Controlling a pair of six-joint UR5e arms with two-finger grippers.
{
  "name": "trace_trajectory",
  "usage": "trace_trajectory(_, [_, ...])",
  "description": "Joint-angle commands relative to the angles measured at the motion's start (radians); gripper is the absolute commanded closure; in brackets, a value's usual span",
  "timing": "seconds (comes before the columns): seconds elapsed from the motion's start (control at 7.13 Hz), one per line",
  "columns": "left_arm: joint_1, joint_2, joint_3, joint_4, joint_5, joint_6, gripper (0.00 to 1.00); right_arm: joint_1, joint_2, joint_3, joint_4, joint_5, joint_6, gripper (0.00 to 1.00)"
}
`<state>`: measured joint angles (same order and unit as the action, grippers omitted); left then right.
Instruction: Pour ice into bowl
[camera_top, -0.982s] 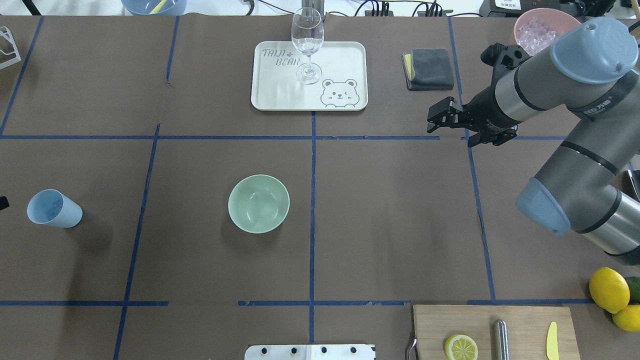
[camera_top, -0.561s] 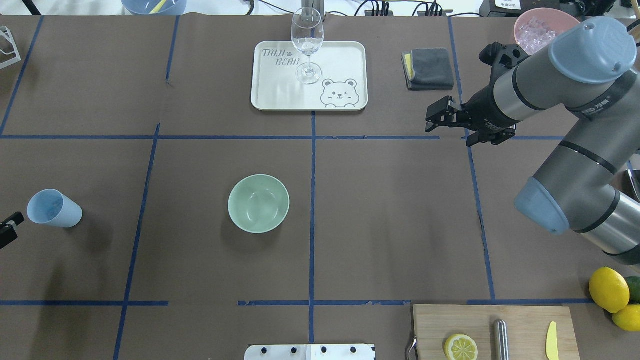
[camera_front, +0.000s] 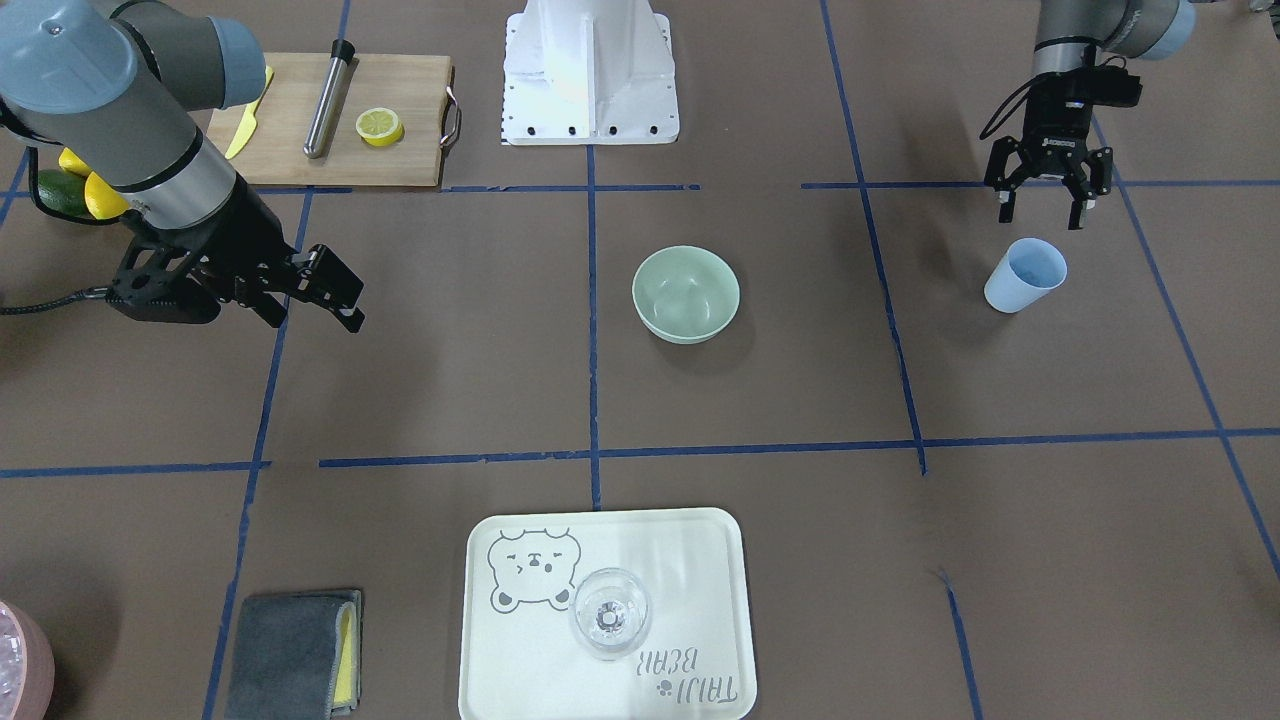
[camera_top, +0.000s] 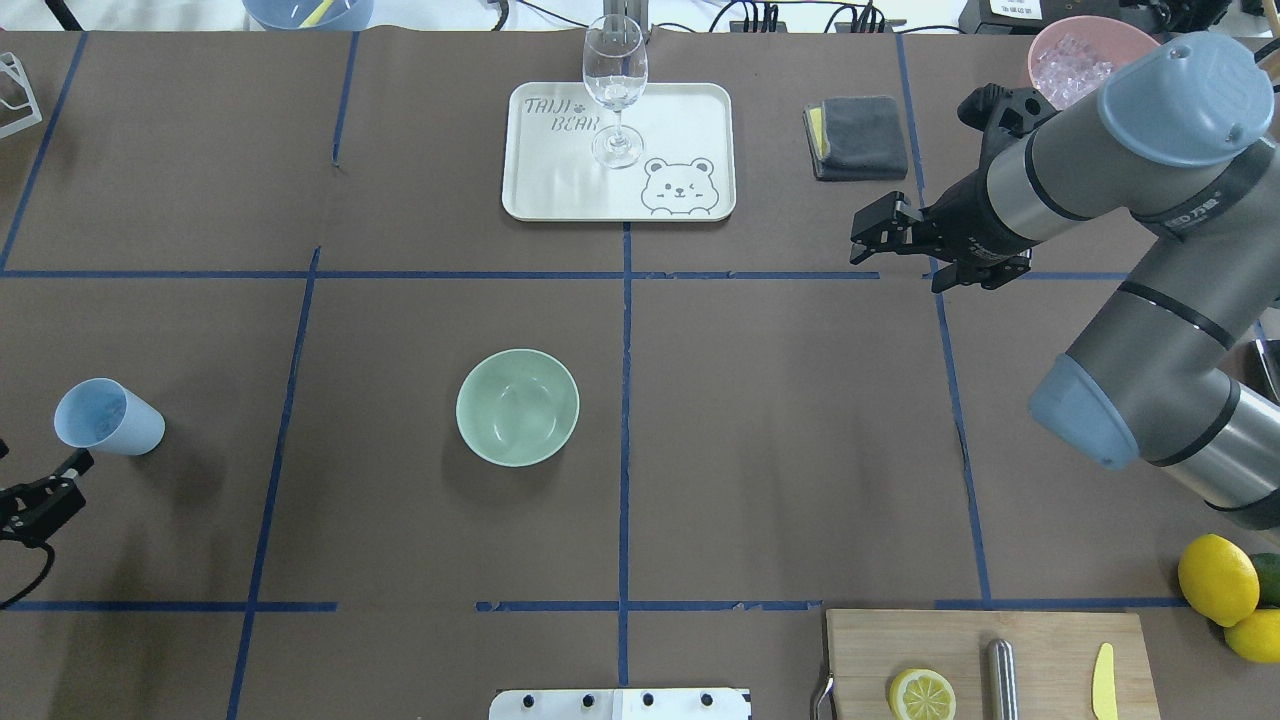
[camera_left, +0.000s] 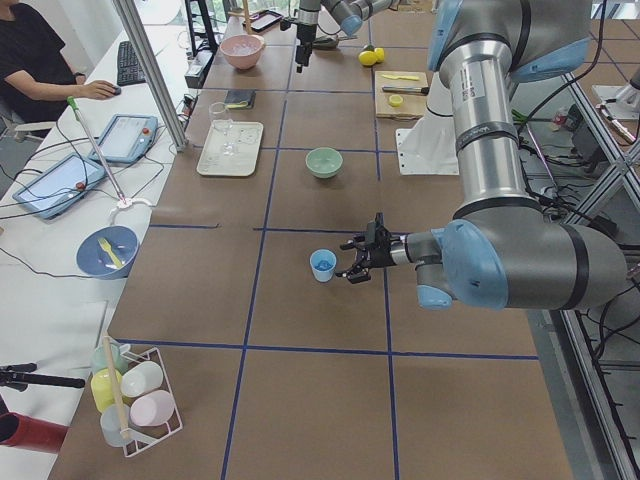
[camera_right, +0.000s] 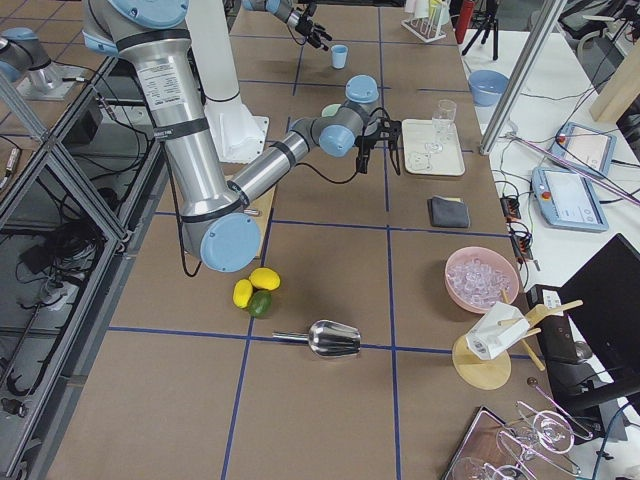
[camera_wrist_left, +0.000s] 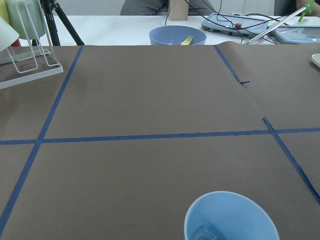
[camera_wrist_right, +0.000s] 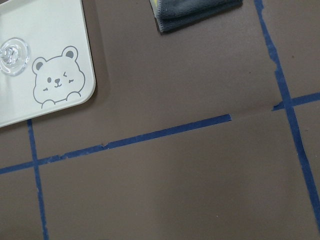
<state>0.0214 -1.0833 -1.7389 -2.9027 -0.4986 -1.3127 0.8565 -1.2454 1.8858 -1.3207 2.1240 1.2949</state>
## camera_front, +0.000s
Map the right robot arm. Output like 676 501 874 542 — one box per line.
1 1 364 333

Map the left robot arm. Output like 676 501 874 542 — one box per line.
979 1 1197 231

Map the green avocado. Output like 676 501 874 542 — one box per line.
36 168 90 217

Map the yellow lemon back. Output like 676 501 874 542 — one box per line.
58 147 93 179

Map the steel muddler black tip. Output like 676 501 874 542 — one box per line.
302 38 356 159

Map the yellow lemon front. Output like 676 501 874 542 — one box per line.
83 172 131 222

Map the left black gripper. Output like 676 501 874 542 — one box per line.
984 63 1143 231

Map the yellow plastic knife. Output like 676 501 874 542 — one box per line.
224 65 274 160

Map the light blue cup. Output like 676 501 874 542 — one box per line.
983 237 1068 314

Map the pink bowl with ice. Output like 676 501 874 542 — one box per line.
1 601 56 719

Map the lemon half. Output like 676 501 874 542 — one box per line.
355 108 404 149

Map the clear wine glass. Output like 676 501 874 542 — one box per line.
570 568 653 661

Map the green bowl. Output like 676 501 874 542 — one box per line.
631 245 741 345

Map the wooden cutting board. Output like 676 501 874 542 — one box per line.
205 53 463 190

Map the grey yellow folded cloth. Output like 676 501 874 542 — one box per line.
224 588 364 719

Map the yellow lemon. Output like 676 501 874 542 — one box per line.
83 172 131 222
58 147 93 179

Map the cream bear tray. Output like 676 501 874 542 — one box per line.
458 507 759 719

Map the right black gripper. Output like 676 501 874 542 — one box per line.
106 178 365 334

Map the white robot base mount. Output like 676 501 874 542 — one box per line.
500 1 681 146

